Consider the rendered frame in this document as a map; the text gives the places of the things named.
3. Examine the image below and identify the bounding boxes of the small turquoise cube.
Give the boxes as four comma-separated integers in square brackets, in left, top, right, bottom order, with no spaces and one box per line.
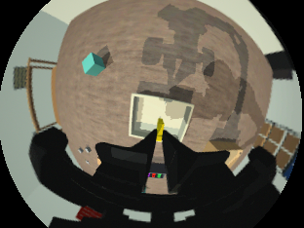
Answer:
[82,52,105,76]

